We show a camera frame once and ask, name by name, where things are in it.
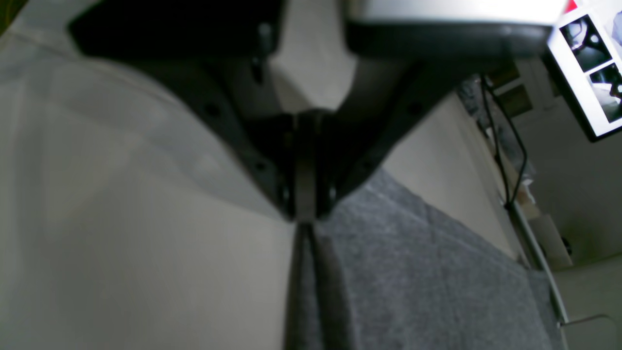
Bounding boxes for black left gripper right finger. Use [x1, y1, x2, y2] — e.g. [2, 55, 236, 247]
[317, 22, 553, 218]

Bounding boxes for computer monitor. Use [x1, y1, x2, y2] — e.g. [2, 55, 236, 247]
[546, 0, 622, 142]

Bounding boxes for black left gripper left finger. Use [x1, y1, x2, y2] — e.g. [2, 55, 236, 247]
[68, 0, 295, 220]

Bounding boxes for grey T-shirt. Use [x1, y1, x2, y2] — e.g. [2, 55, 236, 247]
[284, 171, 564, 350]

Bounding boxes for black cables at grommet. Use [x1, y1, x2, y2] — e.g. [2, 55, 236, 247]
[479, 73, 530, 210]

